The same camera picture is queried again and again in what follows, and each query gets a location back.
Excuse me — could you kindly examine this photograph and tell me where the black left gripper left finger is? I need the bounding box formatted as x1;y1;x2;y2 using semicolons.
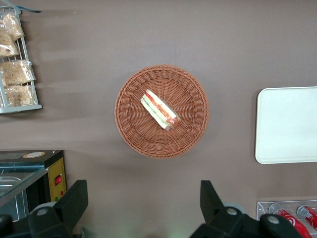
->
27;179;89;238

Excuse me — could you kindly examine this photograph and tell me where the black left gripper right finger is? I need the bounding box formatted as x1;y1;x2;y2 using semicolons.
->
189;179;261;238

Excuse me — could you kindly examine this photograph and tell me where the cream plastic tray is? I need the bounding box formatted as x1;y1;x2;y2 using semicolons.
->
255;86;317;165

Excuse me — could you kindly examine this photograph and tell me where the clear acrylic bottle rack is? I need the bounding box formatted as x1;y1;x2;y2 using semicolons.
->
256;200;317;238

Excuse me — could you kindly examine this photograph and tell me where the round brown wicker basket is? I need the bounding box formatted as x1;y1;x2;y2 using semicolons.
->
114;64;210;159

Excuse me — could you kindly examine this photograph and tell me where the wrapped triangle sandwich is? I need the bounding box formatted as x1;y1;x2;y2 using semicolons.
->
140;89;181;131

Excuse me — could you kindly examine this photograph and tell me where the clear bag of snacks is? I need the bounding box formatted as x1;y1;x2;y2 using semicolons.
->
0;33;20;58
0;59;36;87
1;12;25;42
3;84;35;107

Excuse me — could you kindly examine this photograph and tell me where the white wire rack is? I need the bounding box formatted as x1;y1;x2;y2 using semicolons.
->
0;6;43;115

